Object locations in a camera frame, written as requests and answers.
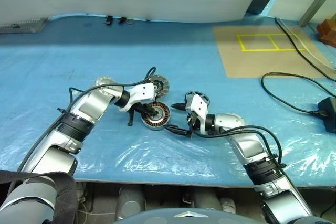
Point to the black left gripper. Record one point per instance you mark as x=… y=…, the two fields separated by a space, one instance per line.
x=139 y=107

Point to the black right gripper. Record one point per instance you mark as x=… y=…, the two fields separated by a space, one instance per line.
x=193 y=127

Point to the silver motor stator with copper windings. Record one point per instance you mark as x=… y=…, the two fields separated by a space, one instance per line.
x=160 y=122

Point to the silver spoked motor rotor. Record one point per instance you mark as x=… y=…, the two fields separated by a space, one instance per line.
x=197 y=91

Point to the silver motor cover with circuit board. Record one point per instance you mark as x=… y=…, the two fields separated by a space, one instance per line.
x=164 y=85

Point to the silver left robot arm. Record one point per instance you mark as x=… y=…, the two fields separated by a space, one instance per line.
x=89 y=106

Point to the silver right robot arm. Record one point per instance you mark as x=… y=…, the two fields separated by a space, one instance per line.
x=246 y=148

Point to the brown cardboard sheet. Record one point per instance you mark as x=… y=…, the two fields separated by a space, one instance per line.
x=241 y=64

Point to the grey rounded cylinder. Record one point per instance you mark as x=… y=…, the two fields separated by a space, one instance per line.
x=131 y=203
x=204 y=200

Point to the small black clip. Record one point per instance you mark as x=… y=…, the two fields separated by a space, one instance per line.
x=122 y=20
x=109 y=20

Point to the white rounded shape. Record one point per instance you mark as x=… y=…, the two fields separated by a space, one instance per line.
x=228 y=205

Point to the blue plastic table sheet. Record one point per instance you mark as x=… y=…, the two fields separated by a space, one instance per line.
x=52 y=72

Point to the grey robot torso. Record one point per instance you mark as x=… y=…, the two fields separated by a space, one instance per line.
x=183 y=218

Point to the black power adapter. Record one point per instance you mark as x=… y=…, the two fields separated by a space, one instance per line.
x=329 y=115

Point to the clear plastic tray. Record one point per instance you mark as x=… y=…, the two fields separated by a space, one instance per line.
x=21 y=26

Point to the clear plastic strip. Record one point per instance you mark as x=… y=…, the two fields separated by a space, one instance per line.
x=319 y=60

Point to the brown wooden block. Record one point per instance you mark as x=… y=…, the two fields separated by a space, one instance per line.
x=328 y=33

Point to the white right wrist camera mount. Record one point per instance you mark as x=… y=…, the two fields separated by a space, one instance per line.
x=199 y=108

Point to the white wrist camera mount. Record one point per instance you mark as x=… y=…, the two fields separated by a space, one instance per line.
x=143 y=93
x=199 y=108

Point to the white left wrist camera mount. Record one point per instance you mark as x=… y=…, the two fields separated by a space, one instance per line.
x=143 y=93

